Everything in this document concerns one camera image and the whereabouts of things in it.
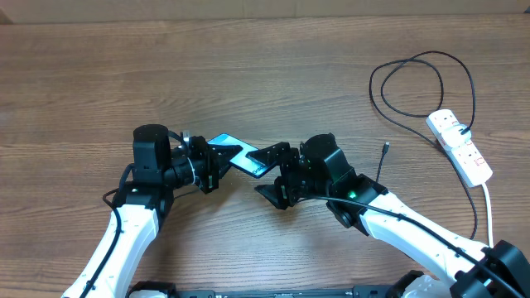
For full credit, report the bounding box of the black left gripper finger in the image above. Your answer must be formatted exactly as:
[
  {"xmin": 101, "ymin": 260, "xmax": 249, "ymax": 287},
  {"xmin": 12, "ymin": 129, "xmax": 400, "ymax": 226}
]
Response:
[
  {"xmin": 207, "ymin": 144, "xmax": 243, "ymax": 160},
  {"xmin": 209, "ymin": 159, "xmax": 232, "ymax": 182}
]

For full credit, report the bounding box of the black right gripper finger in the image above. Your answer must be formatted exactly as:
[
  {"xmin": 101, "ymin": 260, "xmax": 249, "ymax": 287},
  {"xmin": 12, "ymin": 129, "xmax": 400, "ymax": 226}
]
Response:
[
  {"xmin": 246, "ymin": 142, "xmax": 291, "ymax": 166},
  {"xmin": 254, "ymin": 185, "xmax": 289, "ymax": 210}
]

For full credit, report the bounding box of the blue Galaxy smartphone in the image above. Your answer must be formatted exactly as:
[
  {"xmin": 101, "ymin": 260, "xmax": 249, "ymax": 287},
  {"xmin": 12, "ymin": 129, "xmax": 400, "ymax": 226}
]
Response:
[{"xmin": 208, "ymin": 133, "xmax": 273, "ymax": 179}]

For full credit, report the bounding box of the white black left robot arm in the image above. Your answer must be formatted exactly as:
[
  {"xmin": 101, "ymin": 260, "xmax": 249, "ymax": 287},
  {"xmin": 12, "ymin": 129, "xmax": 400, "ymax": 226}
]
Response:
[{"xmin": 63, "ymin": 124, "xmax": 242, "ymax": 297}]

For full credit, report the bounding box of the white charger plug adapter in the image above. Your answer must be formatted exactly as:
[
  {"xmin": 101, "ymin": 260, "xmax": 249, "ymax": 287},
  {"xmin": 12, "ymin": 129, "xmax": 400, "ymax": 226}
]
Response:
[{"xmin": 437, "ymin": 124, "xmax": 471, "ymax": 151}]

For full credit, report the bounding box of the white power strip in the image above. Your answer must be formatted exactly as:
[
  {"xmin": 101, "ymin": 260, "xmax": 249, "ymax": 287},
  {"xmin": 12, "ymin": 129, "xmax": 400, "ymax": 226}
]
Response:
[{"xmin": 426, "ymin": 109, "xmax": 493, "ymax": 187}]

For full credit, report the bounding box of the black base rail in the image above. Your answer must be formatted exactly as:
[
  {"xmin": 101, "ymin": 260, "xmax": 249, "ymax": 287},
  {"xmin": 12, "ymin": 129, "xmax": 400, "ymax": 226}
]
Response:
[{"xmin": 126, "ymin": 281, "xmax": 405, "ymax": 298}]

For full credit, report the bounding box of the white power strip cord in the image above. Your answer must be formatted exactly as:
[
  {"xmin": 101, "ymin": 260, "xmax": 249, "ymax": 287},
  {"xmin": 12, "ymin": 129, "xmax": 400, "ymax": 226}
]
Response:
[{"xmin": 480, "ymin": 183, "xmax": 496, "ymax": 249}]

